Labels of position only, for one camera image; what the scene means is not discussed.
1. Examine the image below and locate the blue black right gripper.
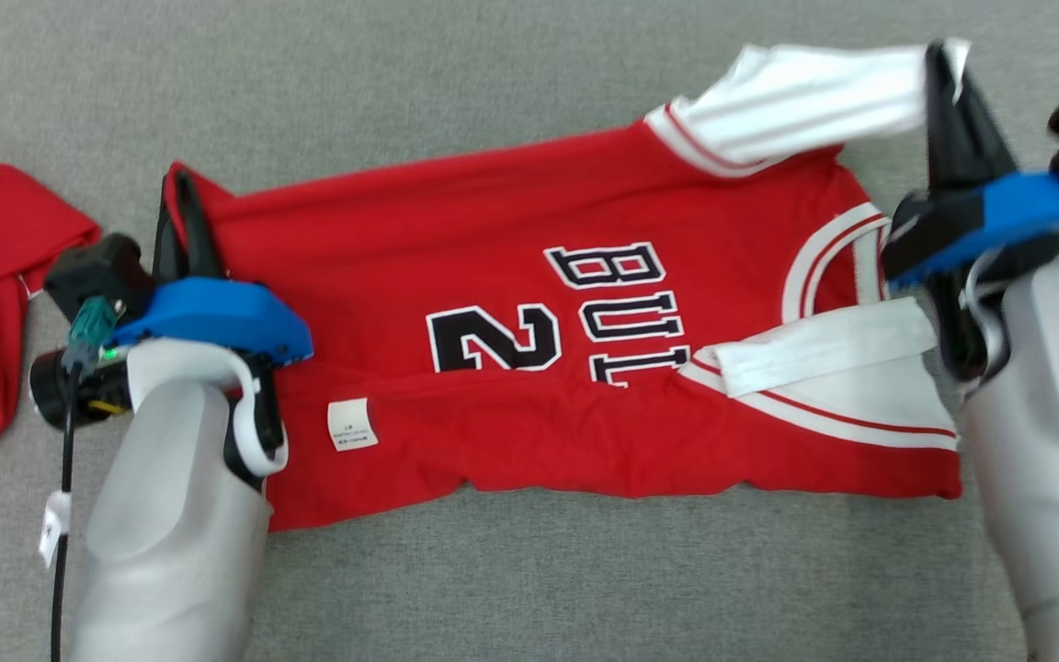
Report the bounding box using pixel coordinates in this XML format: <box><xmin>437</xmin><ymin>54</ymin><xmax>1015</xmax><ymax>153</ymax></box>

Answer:
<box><xmin>880</xmin><ymin>40</ymin><xmax>1059</xmax><ymax>289</ymax></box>

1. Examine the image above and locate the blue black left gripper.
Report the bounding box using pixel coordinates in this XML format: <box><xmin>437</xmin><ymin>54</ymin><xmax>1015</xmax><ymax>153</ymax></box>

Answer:
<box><xmin>110</xmin><ymin>168</ymin><xmax>315</xmax><ymax>367</ymax></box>

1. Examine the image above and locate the white cable label tag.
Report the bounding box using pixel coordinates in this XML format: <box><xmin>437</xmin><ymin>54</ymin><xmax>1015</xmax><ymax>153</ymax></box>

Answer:
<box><xmin>38</xmin><ymin>490</ymin><xmax>72</xmax><ymax>569</ymax></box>

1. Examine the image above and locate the grey fabric sofa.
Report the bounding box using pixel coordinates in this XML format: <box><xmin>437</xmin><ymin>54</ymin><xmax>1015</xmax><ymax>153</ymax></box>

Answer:
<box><xmin>0</xmin><ymin>0</ymin><xmax>1059</xmax><ymax>662</ymax></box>

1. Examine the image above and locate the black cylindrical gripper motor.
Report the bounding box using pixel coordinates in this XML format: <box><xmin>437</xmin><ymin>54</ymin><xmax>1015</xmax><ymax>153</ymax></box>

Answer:
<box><xmin>29</xmin><ymin>348</ymin><xmax>133</xmax><ymax>431</ymax></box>

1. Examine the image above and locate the red white basketball jersey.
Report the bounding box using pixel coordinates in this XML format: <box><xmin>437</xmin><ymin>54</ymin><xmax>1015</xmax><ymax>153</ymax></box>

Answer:
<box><xmin>165</xmin><ymin>39</ymin><xmax>973</xmax><ymax>533</ymax></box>

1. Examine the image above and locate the black left arm cable teal plug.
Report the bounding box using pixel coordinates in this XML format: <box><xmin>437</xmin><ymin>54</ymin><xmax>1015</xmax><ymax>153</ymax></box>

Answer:
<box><xmin>47</xmin><ymin>295</ymin><xmax>120</xmax><ymax>662</ymax></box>

